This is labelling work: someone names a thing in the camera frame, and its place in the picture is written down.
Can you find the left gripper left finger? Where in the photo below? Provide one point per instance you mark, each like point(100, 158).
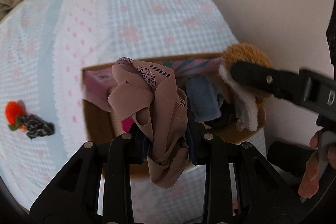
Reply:
point(94, 185)

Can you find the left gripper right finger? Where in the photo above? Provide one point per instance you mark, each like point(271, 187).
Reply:
point(241, 185)

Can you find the magenta cloth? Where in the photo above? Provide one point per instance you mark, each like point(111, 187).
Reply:
point(126, 124)

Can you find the checked floral bed blanket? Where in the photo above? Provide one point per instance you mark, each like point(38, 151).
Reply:
point(46, 44)

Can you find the black white patterned cloth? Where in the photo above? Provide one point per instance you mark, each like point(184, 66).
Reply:
point(37, 127)

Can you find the dusty pink fabric mask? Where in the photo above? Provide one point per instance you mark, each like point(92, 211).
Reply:
point(148, 93)

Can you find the blue grey fluffy sock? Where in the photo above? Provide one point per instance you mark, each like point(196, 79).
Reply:
point(205, 101)

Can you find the brown cream fluffy sock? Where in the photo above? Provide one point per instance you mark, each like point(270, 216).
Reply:
point(246, 87)

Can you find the cardboard box pink lining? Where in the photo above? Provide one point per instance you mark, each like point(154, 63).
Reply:
point(104, 124)

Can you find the person's right hand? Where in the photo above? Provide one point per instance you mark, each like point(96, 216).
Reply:
point(310, 184)

